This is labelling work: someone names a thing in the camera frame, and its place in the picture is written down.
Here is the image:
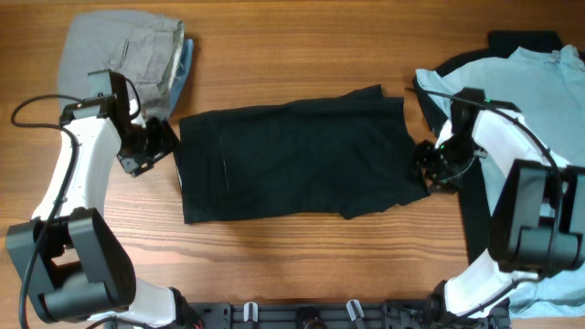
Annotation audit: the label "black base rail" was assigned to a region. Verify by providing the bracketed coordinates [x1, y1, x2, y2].
[170, 300, 511, 329]

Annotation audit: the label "black garment under shirt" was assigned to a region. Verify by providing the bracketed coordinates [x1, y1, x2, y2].
[412, 30, 564, 262]

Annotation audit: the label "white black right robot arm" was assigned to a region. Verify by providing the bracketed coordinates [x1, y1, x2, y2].
[416, 88, 584, 328]

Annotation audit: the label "light blue shirt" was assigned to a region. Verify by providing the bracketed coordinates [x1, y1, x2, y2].
[416, 45, 584, 318]

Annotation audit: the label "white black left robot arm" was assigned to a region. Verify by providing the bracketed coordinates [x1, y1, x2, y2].
[6, 94, 197, 328]

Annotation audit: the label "black shorts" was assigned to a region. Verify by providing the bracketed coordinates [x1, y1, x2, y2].
[175, 85, 428, 224]

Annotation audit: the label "folded grey shorts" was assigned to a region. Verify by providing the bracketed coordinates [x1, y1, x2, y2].
[58, 10, 185, 119]

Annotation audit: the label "folded blue garment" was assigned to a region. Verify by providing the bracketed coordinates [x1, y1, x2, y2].
[169, 39, 195, 113]

